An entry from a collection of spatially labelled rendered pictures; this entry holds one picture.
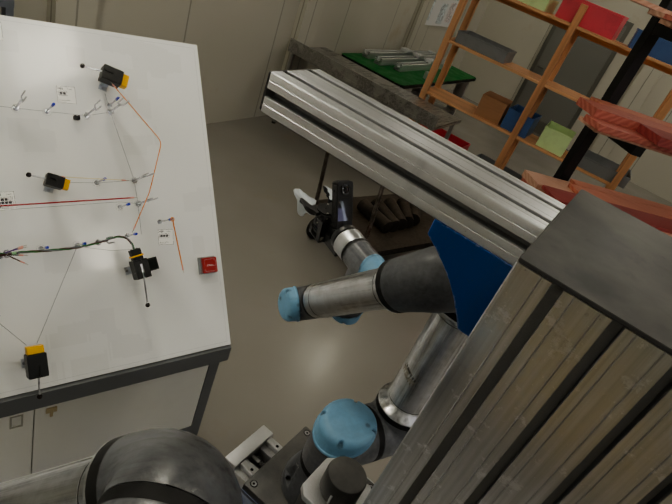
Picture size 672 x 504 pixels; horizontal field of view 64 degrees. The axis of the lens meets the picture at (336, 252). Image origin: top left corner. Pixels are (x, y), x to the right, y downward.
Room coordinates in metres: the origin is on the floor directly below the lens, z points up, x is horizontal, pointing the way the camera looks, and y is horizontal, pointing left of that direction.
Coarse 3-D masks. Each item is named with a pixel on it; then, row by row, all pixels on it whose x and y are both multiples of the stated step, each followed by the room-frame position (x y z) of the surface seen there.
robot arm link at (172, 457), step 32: (128, 448) 0.28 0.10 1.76; (160, 448) 0.27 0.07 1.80; (192, 448) 0.27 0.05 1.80; (32, 480) 0.28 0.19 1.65; (64, 480) 0.27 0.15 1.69; (96, 480) 0.26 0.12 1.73; (128, 480) 0.23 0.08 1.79; (160, 480) 0.23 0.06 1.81; (192, 480) 0.24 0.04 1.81; (224, 480) 0.26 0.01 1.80
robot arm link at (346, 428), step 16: (336, 400) 0.79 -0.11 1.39; (352, 400) 0.80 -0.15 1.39; (320, 416) 0.74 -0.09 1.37; (336, 416) 0.75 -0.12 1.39; (352, 416) 0.76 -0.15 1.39; (368, 416) 0.77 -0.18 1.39; (320, 432) 0.71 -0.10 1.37; (336, 432) 0.71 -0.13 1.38; (352, 432) 0.72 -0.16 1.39; (368, 432) 0.74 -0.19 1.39; (304, 448) 0.74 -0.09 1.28; (320, 448) 0.70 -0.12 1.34; (336, 448) 0.69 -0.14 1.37; (352, 448) 0.70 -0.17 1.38; (368, 448) 0.73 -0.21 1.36; (384, 448) 0.76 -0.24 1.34; (304, 464) 0.71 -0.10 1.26; (320, 464) 0.69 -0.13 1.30
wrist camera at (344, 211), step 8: (336, 184) 1.15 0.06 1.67; (344, 184) 1.15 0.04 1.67; (352, 184) 1.17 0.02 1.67; (336, 192) 1.14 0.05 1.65; (344, 192) 1.15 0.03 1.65; (352, 192) 1.16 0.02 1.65; (336, 200) 1.13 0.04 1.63; (344, 200) 1.14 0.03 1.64; (352, 200) 1.16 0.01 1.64; (336, 208) 1.13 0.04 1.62; (344, 208) 1.14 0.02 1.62; (352, 208) 1.15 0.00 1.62; (336, 216) 1.12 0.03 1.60; (344, 216) 1.13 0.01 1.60; (352, 216) 1.15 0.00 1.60; (336, 224) 1.12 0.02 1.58; (344, 224) 1.13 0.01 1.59
